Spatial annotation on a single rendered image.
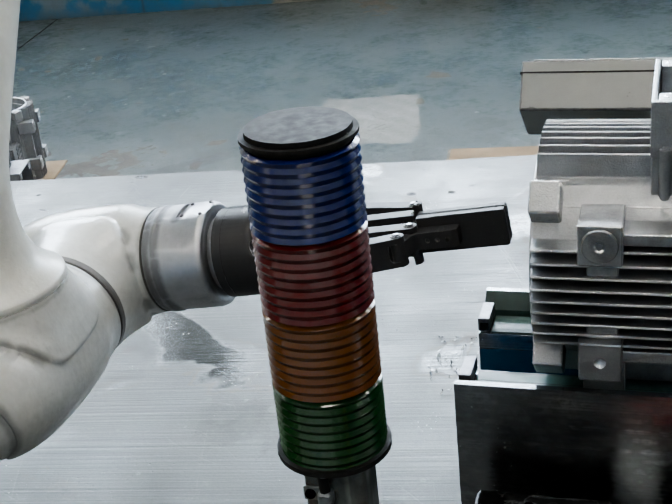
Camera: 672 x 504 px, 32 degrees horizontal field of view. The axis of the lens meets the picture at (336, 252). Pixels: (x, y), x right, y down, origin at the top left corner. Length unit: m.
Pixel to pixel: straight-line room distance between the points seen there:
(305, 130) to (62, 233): 0.45
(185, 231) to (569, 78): 0.39
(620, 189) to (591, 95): 0.28
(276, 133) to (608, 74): 0.58
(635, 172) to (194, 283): 0.36
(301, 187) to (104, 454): 0.60
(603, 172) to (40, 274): 0.41
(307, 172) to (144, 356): 0.73
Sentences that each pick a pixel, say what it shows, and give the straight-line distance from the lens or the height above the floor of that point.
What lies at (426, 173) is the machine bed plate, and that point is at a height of 0.80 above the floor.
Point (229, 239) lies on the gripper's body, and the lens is 0.93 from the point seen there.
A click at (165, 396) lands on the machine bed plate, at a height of 0.80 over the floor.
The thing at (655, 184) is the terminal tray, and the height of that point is 1.09.
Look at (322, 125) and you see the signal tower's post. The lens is 0.57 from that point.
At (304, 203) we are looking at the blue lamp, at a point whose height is 1.19.
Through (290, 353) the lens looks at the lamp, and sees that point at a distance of 0.60.
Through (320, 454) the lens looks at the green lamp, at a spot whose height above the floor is 1.04.
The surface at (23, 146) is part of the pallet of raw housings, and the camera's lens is 3.14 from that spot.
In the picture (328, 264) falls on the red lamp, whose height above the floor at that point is 1.15.
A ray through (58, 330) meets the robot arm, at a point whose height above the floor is 1.01.
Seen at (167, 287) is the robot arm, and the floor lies 0.99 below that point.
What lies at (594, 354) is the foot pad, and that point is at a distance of 0.83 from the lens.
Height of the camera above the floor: 1.40
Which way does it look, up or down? 25 degrees down
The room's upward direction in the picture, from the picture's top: 6 degrees counter-clockwise
